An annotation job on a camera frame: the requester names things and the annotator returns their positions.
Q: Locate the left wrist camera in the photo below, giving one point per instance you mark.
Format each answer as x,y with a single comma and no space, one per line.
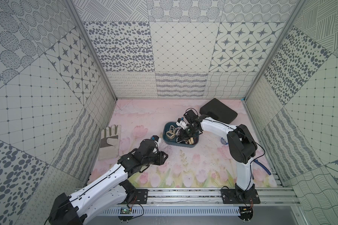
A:
156,139

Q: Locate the beige watch pair front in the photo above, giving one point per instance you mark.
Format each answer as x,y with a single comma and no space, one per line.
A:
171,133

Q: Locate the teal storage box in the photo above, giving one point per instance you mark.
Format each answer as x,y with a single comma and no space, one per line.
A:
169,141

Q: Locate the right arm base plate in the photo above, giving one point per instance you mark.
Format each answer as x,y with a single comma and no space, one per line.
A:
239,196

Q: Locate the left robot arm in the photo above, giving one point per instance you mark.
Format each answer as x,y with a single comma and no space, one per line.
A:
110,189

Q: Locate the beige square face watch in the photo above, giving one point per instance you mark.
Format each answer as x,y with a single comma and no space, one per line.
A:
191,141

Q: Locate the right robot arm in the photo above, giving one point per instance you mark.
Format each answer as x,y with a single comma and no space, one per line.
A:
242,145

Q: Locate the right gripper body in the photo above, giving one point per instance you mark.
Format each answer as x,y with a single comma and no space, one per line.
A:
188,132

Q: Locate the black plastic case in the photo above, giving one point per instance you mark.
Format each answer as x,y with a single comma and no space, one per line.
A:
218,111

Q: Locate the aluminium mounting rail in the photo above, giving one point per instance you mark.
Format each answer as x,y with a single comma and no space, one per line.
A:
207,196

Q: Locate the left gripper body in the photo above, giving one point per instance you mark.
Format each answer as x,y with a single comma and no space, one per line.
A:
160,157

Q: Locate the blue handled pliers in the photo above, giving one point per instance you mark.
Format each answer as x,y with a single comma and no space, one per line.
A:
263,167

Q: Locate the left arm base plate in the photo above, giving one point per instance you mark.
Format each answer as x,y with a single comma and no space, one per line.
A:
122,196

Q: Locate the grey work glove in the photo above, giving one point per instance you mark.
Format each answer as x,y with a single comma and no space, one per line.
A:
109,142

